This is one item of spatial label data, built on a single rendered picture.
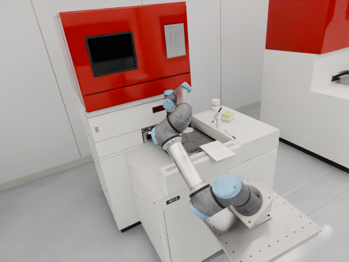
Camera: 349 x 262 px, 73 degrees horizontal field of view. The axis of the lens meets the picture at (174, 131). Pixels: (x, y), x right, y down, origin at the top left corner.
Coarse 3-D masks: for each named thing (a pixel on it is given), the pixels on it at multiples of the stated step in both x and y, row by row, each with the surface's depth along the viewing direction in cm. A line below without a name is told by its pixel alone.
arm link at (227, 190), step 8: (224, 176) 106; (232, 176) 104; (216, 184) 106; (224, 184) 104; (232, 184) 102; (240, 184) 104; (216, 192) 104; (224, 192) 101; (232, 192) 100; (240, 192) 103; (248, 192) 107; (216, 200) 105; (224, 200) 104; (232, 200) 103; (240, 200) 105
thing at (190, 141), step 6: (192, 132) 187; (198, 132) 186; (186, 138) 179; (192, 138) 178; (198, 138) 177; (204, 138) 176; (210, 138) 175; (186, 144) 171; (192, 144) 170; (198, 144) 169; (204, 144) 168; (186, 150) 163
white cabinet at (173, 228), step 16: (128, 160) 180; (256, 160) 164; (272, 160) 173; (240, 176) 161; (256, 176) 170; (272, 176) 180; (144, 192) 161; (144, 208) 178; (160, 208) 137; (176, 208) 143; (144, 224) 199; (160, 224) 146; (176, 224) 148; (192, 224) 155; (160, 240) 159; (176, 240) 153; (192, 240) 161; (208, 240) 170; (160, 256) 176; (176, 256) 159; (192, 256) 168; (208, 256) 178
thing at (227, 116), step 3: (225, 111) 184; (228, 111) 183; (222, 114) 181; (225, 114) 179; (228, 114) 178; (231, 114) 179; (222, 117) 182; (225, 117) 180; (228, 117) 178; (231, 117) 180; (222, 120) 183; (225, 120) 181; (228, 120) 179; (231, 120) 181
